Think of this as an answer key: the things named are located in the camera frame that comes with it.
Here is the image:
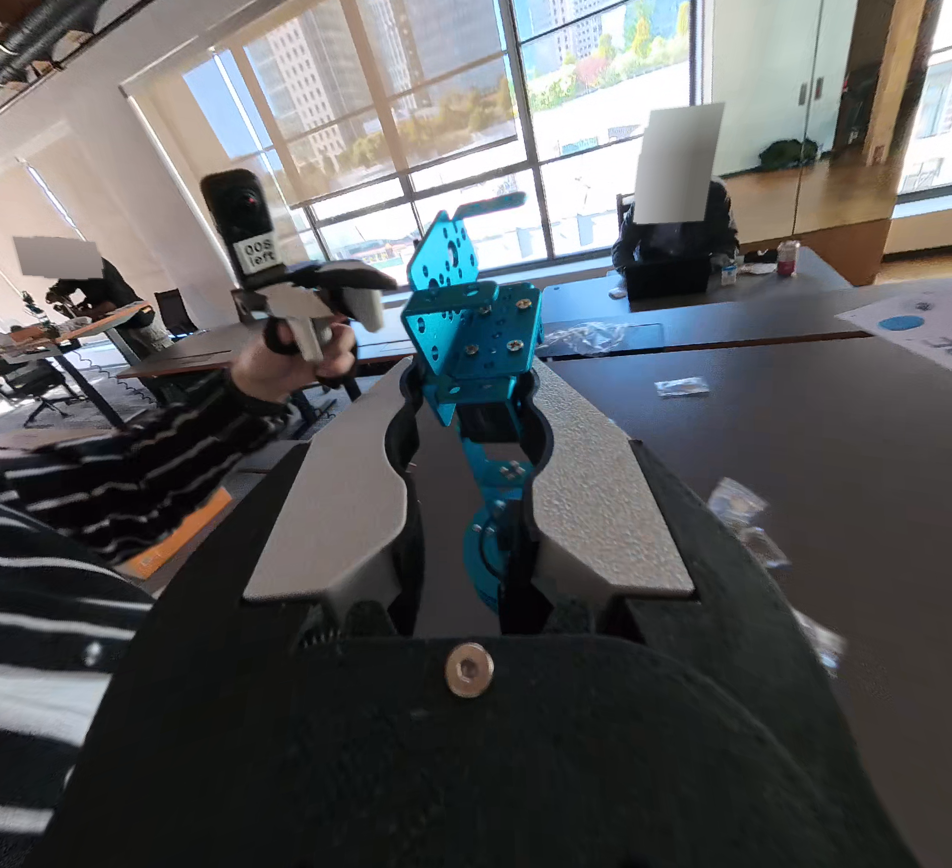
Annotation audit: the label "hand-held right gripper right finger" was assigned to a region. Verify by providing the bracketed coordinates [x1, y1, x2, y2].
[523, 361, 696, 623]

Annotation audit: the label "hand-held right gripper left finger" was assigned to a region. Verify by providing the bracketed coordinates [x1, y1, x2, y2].
[244, 358, 417, 609]

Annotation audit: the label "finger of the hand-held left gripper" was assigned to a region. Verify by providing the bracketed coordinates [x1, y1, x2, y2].
[346, 284, 388, 335]

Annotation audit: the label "blue metal toy robot arm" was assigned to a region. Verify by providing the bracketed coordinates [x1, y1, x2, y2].
[400, 192, 555, 612]

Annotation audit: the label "printed instruction sheet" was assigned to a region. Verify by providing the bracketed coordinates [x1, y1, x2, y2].
[836, 288, 952, 371]

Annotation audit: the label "person's left forearm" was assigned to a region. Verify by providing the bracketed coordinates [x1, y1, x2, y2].
[0, 370, 295, 567]

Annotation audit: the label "dark desk with wooden edge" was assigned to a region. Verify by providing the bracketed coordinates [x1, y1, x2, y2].
[413, 247, 952, 868]

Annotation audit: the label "cluttered desk with wooden edge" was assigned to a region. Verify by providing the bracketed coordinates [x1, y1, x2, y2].
[0, 301, 157, 430]

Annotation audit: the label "person's left hand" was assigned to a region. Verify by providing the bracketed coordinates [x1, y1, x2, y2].
[237, 321, 359, 402]

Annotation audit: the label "scattered clear plastic parts bags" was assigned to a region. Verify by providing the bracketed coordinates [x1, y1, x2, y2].
[654, 377, 849, 676]

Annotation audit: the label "large clear plastic wrap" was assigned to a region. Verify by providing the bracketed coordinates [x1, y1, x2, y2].
[546, 321, 641, 357]

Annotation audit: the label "black laptop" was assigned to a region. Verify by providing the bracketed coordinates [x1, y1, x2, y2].
[625, 254, 713, 302]

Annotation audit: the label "person's dark striped jacket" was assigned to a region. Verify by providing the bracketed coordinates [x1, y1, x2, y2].
[0, 503, 157, 839]

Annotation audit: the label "dark green bag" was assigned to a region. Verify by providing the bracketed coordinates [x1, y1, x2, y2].
[759, 137, 821, 171]

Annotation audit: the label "white cabinet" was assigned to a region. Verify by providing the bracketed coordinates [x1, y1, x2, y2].
[714, 0, 871, 177]

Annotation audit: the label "large glass window wall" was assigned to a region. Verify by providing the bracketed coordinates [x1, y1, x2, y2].
[122, 0, 700, 274]
[896, 42, 952, 197]

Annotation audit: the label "wooden post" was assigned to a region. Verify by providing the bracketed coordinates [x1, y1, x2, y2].
[863, 0, 951, 167]

